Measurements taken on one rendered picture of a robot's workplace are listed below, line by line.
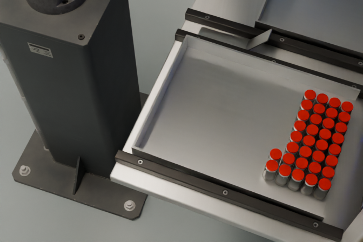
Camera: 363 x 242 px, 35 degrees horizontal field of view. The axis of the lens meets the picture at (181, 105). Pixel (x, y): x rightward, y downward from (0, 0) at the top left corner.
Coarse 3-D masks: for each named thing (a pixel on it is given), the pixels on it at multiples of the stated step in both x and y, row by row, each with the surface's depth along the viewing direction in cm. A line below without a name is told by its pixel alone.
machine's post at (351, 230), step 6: (360, 216) 82; (354, 222) 86; (360, 222) 81; (348, 228) 89; (354, 228) 84; (360, 228) 79; (342, 234) 93; (348, 234) 87; (354, 234) 82; (360, 234) 78; (342, 240) 91; (348, 240) 85; (354, 240) 81; (360, 240) 79
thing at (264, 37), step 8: (200, 32) 115; (208, 32) 115; (216, 32) 115; (264, 32) 110; (224, 40) 114; (232, 40) 114; (240, 40) 114; (256, 40) 111; (264, 40) 108; (248, 48) 112
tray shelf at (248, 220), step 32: (224, 0) 119; (256, 0) 119; (192, 32) 115; (224, 32) 115; (320, 64) 111; (352, 128) 104; (352, 160) 101; (160, 192) 98; (192, 192) 98; (352, 192) 98; (256, 224) 95; (288, 224) 95
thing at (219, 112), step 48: (192, 48) 113; (192, 96) 108; (240, 96) 107; (288, 96) 107; (336, 96) 107; (144, 144) 102; (192, 144) 102; (240, 144) 102; (240, 192) 97; (288, 192) 98
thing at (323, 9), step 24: (264, 0) 115; (288, 0) 119; (312, 0) 119; (336, 0) 119; (360, 0) 119; (264, 24) 112; (288, 24) 116; (312, 24) 116; (336, 24) 116; (360, 24) 116; (336, 48) 110; (360, 48) 113
